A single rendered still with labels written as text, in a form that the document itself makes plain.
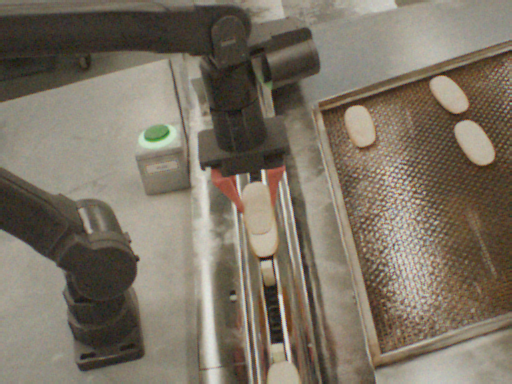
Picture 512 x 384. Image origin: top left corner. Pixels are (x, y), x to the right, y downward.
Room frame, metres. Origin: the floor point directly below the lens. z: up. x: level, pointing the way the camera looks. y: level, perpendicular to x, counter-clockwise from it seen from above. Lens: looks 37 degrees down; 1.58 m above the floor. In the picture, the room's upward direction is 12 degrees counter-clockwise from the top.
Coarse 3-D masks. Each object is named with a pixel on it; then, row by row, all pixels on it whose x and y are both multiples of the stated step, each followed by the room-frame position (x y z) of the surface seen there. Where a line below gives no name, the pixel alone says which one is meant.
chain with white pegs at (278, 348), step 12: (252, 180) 1.02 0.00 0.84; (264, 264) 0.80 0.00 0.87; (264, 276) 0.80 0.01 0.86; (276, 288) 0.79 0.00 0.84; (276, 300) 0.77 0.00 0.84; (276, 312) 0.75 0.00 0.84; (276, 324) 0.73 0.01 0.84; (276, 336) 0.71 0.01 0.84; (276, 348) 0.66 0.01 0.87; (276, 360) 0.66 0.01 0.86
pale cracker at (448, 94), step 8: (432, 80) 1.05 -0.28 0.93; (440, 80) 1.04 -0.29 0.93; (448, 80) 1.03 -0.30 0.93; (432, 88) 1.03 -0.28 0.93; (440, 88) 1.01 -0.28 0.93; (448, 88) 1.01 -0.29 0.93; (456, 88) 1.00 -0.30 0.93; (440, 96) 1.00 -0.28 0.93; (448, 96) 0.99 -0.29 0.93; (456, 96) 0.98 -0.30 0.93; (464, 96) 0.98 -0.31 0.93; (448, 104) 0.97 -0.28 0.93; (456, 104) 0.97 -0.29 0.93; (464, 104) 0.96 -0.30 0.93; (456, 112) 0.96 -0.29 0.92
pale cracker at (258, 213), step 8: (256, 184) 0.89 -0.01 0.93; (264, 184) 0.89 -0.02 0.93; (248, 192) 0.87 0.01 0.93; (256, 192) 0.87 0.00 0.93; (264, 192) 0.86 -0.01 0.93; (248, 200) 0.85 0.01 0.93; (256, 200) 0.85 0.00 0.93; (264, 200) 0.85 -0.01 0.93; (248, 208) 0.84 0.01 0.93; (256, 208) 0.83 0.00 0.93; (264, 208) 0.83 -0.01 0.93; (272, 208) 0.83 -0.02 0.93; (248, 216) 0.82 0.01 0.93; (256, 216) 0.82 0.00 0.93; (264, 216) 0.82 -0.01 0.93; (272, 216) 0.82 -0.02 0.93; (248, 224) 0.81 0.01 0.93; (256, 224) 0.81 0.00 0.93; (264, 224) 0.81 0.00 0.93; (256, 232) 0.80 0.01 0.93; (264, 232) 0.80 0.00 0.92
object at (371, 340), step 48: (336, 96) 1.09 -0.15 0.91; (432, 96) 1.02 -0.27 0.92; (336, 144) 0.99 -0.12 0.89; (384, 144) 0.95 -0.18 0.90; (432, 144) 0.91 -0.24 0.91; (336, 192) 0.89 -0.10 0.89; (432, 192) 0.82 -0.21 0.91; (480, 192) 0.79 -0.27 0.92; (480, 240) 0.71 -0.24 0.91; (480, 288) 0.64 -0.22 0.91; (384, 336) 0.63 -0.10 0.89
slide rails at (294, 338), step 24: (240, 192) 0.98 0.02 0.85; (240, 216) 0.93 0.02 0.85; (288, 264) 0.82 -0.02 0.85; (288, 288) 0.78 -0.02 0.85; (264, 312) 0.74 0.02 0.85; (288, 312) 0.73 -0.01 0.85; (264, 336) 0.70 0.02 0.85; (288, 336) 0.70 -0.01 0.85; (264, 360) 0.67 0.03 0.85; (288, 360) 0.66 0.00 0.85
